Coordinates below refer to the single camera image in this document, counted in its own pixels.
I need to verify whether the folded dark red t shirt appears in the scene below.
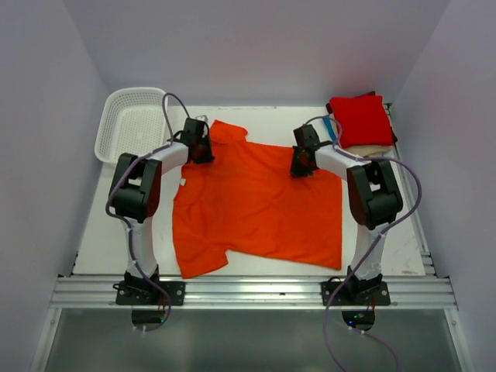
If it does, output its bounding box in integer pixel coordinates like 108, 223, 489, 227
360, 91, 398, 145

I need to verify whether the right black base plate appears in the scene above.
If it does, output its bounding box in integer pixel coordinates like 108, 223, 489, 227
319, 274, 391, 306

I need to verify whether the folded blue t shirt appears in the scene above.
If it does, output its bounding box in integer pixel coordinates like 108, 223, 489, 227
322, 116, 336, 141

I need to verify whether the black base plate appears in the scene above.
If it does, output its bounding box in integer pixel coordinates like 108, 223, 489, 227
112, 273, 186, 306
319, 274, 391, 306

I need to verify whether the folded beige t shirt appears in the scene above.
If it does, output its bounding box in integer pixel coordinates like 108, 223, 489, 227
346, 145, 393, 157

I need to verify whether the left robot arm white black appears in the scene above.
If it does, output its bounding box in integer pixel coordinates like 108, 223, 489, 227
105, 118, 215, 305

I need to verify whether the orange t shirt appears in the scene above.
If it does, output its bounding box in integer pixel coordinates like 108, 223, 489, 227
172, 120, 343, 278

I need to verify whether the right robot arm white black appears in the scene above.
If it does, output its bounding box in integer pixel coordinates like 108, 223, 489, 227
290, 124, 403, 305

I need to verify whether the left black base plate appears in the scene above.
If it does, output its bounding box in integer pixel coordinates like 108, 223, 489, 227
112, 273, 186, 306

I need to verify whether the white plastic basket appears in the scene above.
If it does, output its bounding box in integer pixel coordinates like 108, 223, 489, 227
95, 87, 167, 164

